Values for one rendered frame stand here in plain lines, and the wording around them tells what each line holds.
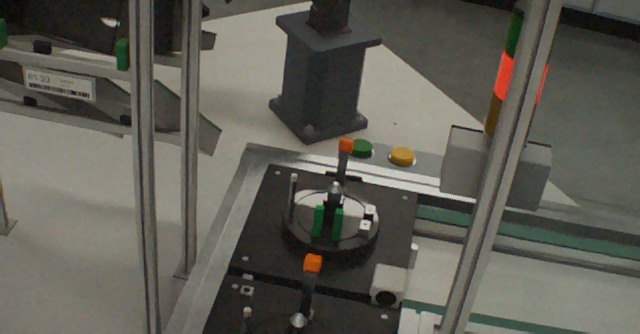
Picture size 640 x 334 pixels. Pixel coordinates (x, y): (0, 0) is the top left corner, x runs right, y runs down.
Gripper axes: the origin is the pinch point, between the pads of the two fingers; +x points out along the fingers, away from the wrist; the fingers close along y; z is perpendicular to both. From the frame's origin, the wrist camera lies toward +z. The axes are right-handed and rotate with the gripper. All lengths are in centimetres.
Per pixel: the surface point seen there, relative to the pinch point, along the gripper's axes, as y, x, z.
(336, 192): -37, -52, 30
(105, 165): -30.0, -3.0, 25.8
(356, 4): 236, 67, 37
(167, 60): -51, -40, 6
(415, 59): 203, 29, 61
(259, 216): -39, -39, 33
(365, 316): -48, -58, 43
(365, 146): -15, -46, 31
